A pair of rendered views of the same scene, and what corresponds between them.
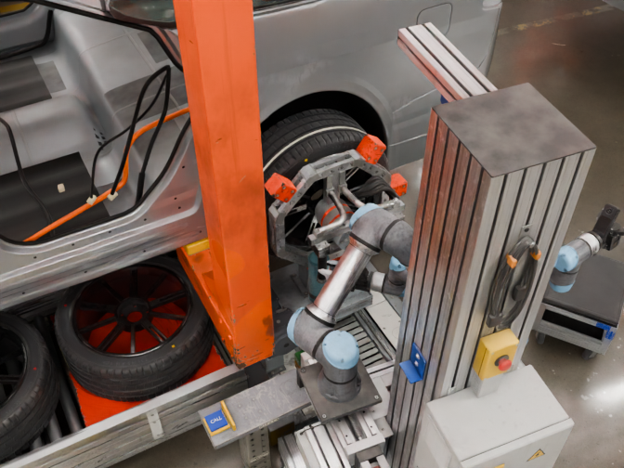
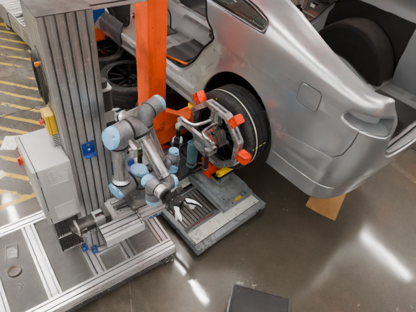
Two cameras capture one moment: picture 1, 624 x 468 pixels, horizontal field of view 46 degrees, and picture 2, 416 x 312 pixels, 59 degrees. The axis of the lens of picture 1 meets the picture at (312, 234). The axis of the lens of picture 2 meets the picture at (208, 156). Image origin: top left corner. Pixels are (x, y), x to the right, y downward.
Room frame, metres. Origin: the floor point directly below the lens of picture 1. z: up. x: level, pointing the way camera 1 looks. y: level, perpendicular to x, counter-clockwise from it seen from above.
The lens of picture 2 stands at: (1.45, -2.18, 2.74)
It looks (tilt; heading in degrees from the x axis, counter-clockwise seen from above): 44 degrees down; 72
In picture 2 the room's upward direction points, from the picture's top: 8 degrees clockwise
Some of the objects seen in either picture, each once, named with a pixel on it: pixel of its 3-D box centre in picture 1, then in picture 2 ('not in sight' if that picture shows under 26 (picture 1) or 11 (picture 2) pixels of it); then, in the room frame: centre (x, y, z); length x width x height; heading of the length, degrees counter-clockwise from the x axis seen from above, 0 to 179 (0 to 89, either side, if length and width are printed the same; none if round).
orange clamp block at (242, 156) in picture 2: (394, 186); (243, 157); (2.33, -0.35, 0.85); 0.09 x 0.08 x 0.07; 118
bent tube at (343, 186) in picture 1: (369, 188); (214, 129); (2.12, -0.22, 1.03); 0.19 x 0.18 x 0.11; 28
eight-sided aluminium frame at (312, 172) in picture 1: (331, 211); (215, 134); (2.18, -0.08, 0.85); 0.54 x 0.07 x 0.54; 118
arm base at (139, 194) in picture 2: not in sight; (140, 186); (1.55, -0.55, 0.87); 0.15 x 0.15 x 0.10
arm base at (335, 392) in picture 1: (339, 375); not in sight; (1.36, -0.09, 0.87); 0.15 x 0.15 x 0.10
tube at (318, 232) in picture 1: (324, 205); (196, 115); (2.02, -0.05, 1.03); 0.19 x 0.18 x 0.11; 28
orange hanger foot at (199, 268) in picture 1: (213, 265); (183, 113); (2.02, 0.42, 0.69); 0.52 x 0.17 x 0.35; 28
